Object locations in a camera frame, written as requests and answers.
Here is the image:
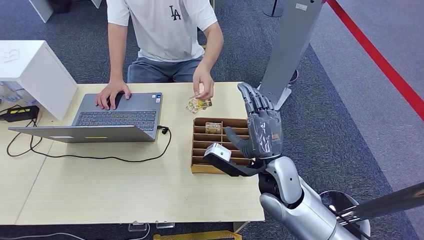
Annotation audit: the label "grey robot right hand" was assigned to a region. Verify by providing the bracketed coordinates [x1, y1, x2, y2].
[224, 81, 284, 160]

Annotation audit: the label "person's right hand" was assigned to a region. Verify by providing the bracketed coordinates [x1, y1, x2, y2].
[95, 78, 132, 111]

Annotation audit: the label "person's left hand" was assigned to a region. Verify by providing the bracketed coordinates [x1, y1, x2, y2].
[192, 64, 216, 102]

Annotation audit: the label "person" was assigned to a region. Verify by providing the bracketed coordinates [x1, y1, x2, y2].
[95, 0, 225, 111]

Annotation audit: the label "brown wooden card holder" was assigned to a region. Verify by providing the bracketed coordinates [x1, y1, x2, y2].
[190, 117, 258, 175]

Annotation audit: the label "grey laptop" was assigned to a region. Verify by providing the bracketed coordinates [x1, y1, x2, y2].
[8, 92, 163, 144]

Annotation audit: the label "grey standing sign panel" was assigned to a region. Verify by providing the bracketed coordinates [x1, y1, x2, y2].
[256, 0, 324, 111]

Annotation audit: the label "white box cabinet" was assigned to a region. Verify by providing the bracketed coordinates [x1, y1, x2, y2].
[0, 40, 79, 121]

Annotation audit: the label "black power adapter yellow label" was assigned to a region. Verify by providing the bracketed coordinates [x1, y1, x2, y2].
[0, 105, 40, 123]

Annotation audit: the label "round glossy black base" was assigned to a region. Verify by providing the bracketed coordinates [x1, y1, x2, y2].
[318, 190, 372, 240]

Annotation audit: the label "clear plastic packaging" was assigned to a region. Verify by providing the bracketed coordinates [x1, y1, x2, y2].
[0, 81, 38, 106]

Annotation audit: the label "black round stanchion base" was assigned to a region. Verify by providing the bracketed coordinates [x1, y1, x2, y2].
[262, 0, 286, 18]

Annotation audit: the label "white furniture panel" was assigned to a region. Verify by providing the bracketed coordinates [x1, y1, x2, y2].
[28, 0, 54, 23]

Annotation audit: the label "dark metal pole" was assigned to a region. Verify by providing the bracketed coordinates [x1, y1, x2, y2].
[334, 182, 424, 227]

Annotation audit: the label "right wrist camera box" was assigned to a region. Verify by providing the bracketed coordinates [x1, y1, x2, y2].
[202, 142, 268, 178]

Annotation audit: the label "black laptop power cable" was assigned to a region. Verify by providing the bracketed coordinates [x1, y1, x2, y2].
[6, 117, 172, 164]

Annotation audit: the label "white floor cable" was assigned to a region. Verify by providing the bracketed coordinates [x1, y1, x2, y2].
[0, 224, 152, 240]

